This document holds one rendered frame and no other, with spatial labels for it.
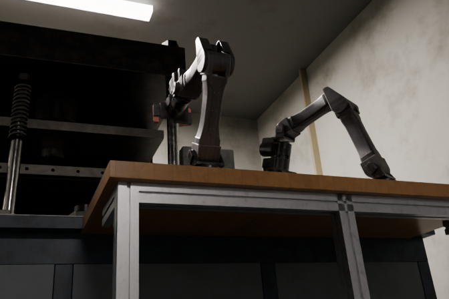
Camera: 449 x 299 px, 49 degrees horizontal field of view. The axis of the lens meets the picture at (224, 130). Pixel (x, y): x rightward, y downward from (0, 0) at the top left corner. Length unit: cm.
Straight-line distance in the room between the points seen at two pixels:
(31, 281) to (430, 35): 280
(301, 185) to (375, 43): 277
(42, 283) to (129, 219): 50
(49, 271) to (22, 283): 7
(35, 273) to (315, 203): 79
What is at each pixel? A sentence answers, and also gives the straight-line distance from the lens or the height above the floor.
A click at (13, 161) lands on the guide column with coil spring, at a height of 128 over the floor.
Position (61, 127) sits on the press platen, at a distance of 261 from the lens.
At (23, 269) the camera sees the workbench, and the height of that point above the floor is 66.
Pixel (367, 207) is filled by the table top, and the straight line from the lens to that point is 135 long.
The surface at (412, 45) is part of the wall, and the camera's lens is 361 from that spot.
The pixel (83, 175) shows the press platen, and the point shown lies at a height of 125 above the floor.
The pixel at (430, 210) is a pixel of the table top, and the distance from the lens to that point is 149.
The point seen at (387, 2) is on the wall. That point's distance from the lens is 392.
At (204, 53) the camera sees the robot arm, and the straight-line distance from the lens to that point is 137.
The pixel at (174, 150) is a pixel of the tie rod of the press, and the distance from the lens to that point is 254.
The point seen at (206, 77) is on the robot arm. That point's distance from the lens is 137.
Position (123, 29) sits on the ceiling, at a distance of 405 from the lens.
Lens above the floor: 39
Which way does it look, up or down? 25 degrees up
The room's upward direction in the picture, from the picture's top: 5 degrees counter-clockwise
